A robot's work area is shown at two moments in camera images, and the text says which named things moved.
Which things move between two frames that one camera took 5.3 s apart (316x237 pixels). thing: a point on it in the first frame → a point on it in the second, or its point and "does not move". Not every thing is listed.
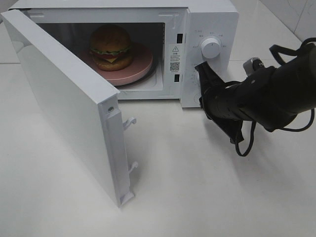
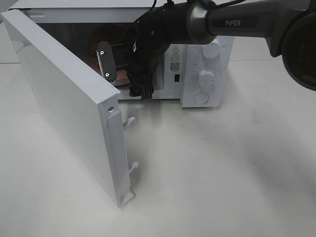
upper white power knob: x=211 y=48 does not move
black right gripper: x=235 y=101 → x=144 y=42
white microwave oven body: x=145 y=50 does not move
